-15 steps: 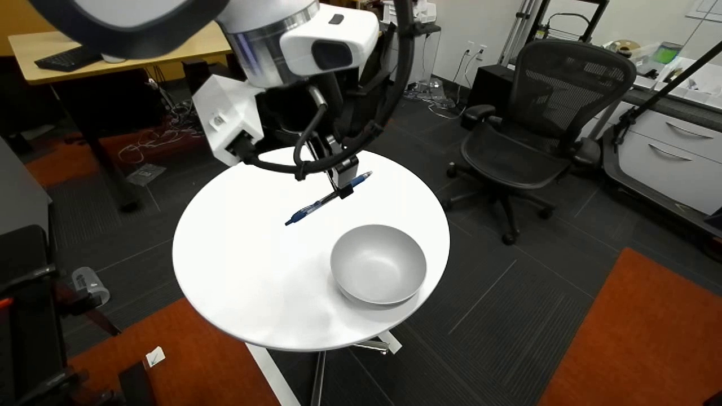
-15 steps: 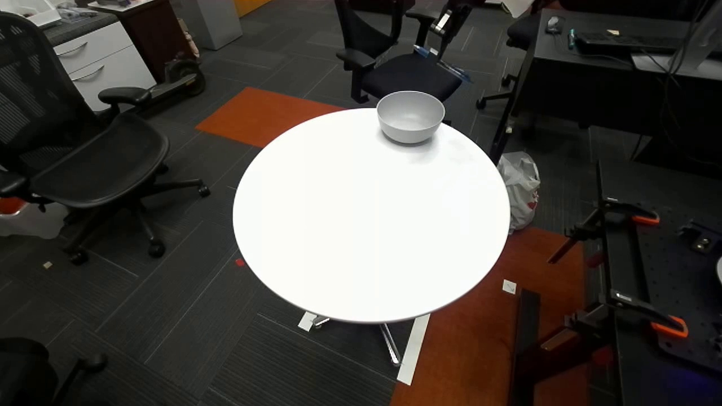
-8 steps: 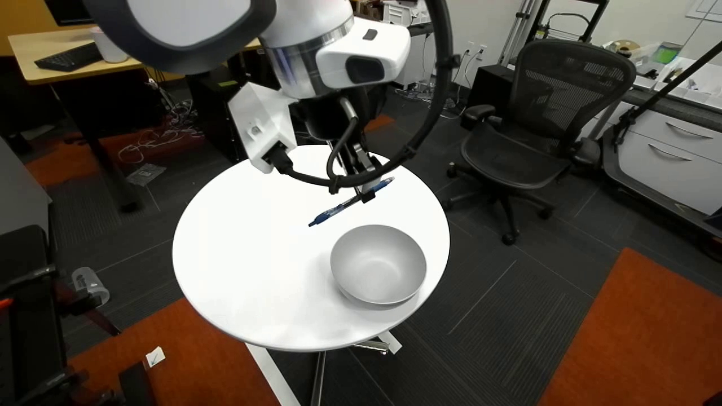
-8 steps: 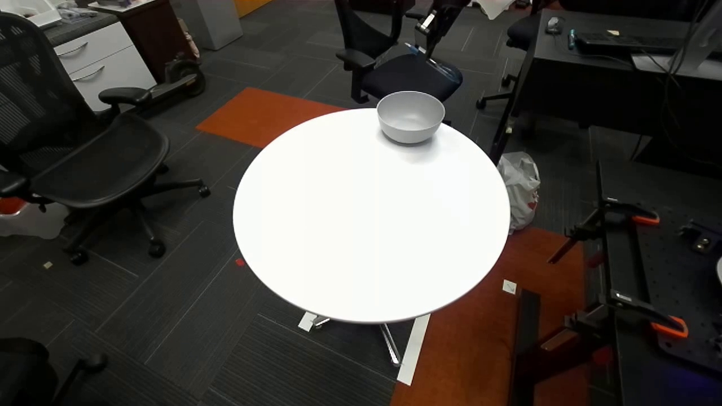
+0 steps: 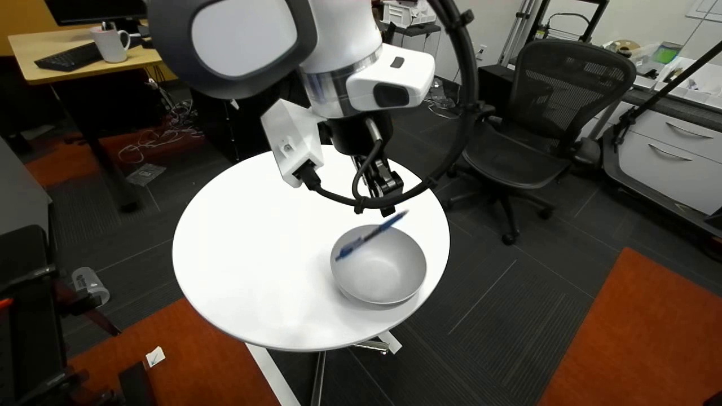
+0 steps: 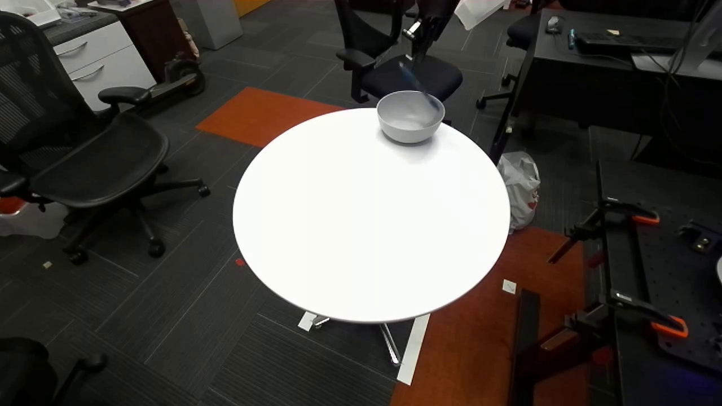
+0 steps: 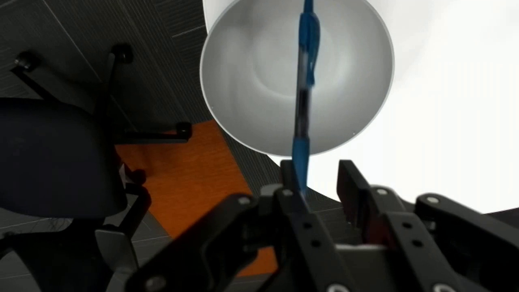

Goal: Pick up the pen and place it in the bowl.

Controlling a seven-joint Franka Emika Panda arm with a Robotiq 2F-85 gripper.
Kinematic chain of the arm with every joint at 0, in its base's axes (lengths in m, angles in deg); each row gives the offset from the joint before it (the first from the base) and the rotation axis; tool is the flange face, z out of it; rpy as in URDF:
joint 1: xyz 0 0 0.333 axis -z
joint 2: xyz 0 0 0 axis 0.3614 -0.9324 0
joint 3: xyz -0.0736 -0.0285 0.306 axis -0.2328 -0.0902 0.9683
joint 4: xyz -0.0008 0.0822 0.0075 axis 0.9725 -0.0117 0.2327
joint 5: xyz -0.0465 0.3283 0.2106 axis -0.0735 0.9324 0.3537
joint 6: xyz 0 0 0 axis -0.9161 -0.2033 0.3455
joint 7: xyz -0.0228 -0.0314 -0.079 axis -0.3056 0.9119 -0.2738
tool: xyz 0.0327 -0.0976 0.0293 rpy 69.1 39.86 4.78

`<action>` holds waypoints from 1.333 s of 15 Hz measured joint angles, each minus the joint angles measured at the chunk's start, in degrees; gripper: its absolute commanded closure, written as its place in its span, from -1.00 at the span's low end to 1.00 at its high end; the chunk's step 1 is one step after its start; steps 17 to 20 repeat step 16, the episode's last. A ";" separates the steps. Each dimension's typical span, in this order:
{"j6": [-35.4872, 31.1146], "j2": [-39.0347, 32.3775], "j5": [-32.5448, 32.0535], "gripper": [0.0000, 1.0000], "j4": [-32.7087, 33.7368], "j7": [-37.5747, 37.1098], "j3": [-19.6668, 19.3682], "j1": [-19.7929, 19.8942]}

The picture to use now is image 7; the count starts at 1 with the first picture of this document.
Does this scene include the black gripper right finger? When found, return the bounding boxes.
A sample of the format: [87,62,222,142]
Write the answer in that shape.
[335,160,519,292]

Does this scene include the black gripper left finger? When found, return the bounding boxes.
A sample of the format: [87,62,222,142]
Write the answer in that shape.
[126,160,346,292]

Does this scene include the blue pen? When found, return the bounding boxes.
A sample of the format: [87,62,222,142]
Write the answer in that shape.
[290,0,322,200]

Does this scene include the white bowl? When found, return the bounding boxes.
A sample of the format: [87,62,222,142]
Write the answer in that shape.
[197,0,395,160]

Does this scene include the orange wooden board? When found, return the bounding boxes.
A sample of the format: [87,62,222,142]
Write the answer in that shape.
[113,119,280,280]

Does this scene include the black stand legs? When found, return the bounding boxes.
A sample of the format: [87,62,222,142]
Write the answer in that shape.
[9,43,194,147]

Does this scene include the dark blue chair seat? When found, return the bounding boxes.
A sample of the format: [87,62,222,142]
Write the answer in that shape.
[0,96,129,221]

